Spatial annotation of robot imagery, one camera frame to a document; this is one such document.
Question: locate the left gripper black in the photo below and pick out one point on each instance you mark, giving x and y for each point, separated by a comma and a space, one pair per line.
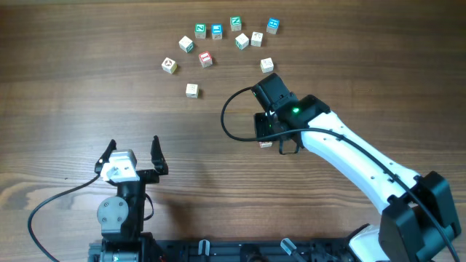
151, 177

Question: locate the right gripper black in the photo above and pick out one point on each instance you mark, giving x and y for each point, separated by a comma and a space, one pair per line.
274, 139

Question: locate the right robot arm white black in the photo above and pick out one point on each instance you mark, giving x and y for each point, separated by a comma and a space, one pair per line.
418, 215

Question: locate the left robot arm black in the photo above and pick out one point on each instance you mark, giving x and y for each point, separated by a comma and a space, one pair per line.
121, 217

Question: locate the white tower base block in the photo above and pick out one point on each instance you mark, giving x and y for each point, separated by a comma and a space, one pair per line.
265, 144

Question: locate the white block yellow C side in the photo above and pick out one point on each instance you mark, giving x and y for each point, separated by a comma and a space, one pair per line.
267, 65

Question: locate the white block number two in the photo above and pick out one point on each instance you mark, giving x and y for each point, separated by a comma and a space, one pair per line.
256, 39

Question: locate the white block green N side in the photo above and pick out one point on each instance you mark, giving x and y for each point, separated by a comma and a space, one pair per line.
242, 41

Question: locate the white block blue side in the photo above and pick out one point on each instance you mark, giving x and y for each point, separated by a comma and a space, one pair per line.
192, 90

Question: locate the blue block far right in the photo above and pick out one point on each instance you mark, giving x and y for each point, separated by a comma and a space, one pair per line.
272, 26

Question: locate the red top block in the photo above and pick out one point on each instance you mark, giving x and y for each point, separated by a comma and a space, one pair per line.
205, 59

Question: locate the green N block right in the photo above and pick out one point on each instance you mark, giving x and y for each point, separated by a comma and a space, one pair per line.
236, 23

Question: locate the blue top block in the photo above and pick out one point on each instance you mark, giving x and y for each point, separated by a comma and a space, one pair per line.
217, 31

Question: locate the green N block left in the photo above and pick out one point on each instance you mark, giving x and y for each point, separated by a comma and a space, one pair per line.
200, 31

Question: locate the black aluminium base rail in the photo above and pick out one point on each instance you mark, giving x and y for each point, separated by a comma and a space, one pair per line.
332, 249

